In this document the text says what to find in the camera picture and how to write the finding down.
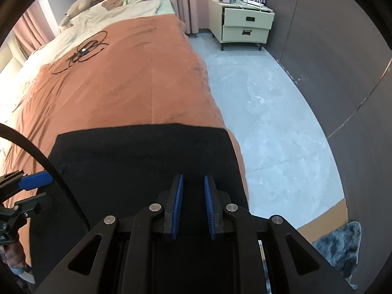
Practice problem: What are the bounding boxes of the black pants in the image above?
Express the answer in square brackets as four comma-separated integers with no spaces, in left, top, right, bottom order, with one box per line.
[31,124,251,293]

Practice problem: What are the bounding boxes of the person left hand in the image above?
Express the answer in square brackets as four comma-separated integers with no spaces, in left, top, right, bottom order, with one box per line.
[1,242,26,268]

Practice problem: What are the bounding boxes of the grey fluffy rug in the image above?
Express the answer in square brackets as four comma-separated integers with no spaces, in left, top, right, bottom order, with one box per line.
[312,221,362,291]

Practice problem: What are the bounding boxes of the pink curtain left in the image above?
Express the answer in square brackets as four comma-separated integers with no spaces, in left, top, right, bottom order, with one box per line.
[12,0,55,56]

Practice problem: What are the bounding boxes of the cream bedside nightstand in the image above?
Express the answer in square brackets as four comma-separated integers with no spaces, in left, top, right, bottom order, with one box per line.
[208,0,275,50]

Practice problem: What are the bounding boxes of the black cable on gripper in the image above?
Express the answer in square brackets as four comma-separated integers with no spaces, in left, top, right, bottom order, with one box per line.
[0,122,91,233]

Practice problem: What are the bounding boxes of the black cable on bed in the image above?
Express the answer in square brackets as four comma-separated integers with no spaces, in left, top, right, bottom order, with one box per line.
[51,30,110,75]

